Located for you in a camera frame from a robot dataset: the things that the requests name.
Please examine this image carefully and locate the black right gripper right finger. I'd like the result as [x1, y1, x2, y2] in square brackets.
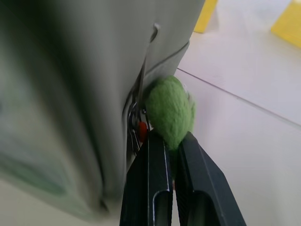
[174, 131, 247, 226]

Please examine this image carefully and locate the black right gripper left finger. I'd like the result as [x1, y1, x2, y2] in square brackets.
[119, 129, 174, 226]

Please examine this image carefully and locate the green plush keychain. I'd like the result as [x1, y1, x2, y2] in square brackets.
[143, 75, 197, 181]

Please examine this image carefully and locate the silver keyring clasp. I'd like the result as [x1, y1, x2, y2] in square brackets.
[127, 100, 149, 156]

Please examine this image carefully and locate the yellow block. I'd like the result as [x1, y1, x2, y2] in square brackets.
[193, 0, 219, 33]
[270, 0, 301, 49]

